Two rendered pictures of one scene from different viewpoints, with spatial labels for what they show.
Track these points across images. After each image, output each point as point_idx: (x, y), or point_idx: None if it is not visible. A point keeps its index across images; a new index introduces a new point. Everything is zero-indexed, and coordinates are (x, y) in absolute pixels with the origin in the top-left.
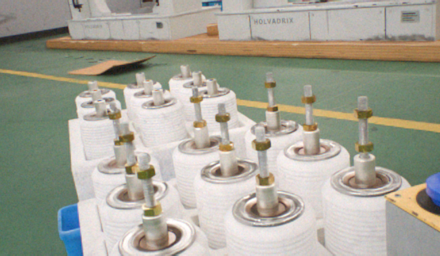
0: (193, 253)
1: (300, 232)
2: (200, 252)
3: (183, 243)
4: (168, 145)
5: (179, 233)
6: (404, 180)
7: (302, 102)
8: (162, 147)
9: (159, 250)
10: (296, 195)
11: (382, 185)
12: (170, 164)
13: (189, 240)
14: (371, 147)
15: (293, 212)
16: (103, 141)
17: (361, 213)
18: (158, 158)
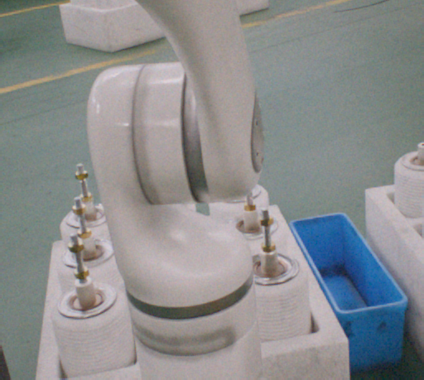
0: (66, 230)
1: (56, 269)
2: (69, 233)
3: (74, 223)
4: (412, 239)
5: (87, 222)
6: (72, 322)
7: None
8: (407, 234)
9: (74, 217)
10: (91, 264)
11: (69, 305)
12: (403, 258)
13: (73, 224)
14: (74, 275)
15: (70, 262)
16: (395, 186)
17: None
18: (398, 242)
